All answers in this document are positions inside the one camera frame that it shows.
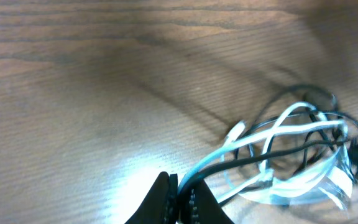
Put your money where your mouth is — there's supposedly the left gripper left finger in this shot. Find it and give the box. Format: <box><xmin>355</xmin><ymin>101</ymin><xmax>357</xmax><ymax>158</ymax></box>
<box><xmin>126</xmin><ymin>172</ymin><xmax>178</xmax><ymax>224</ymax></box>

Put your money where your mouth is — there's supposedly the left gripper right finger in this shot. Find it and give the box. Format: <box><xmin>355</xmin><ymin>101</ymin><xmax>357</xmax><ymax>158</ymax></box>
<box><xmin>178</xmin><ymin>181</ymin><xmax>234</xmax><ymax>224</ymax></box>

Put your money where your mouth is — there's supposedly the white usb cable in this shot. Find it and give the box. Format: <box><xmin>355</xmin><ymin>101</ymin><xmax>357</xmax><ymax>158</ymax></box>
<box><xmin>177</xmin><ymin>101</ymin><xmax>358</xmax><ymax>224</ymax></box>

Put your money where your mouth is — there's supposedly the black usb cable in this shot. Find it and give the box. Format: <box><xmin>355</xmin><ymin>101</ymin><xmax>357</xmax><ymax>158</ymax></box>
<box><xmin>178</xmin><ymin>83</ymin><xmax>358</xmax><ymax>208</ymax></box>

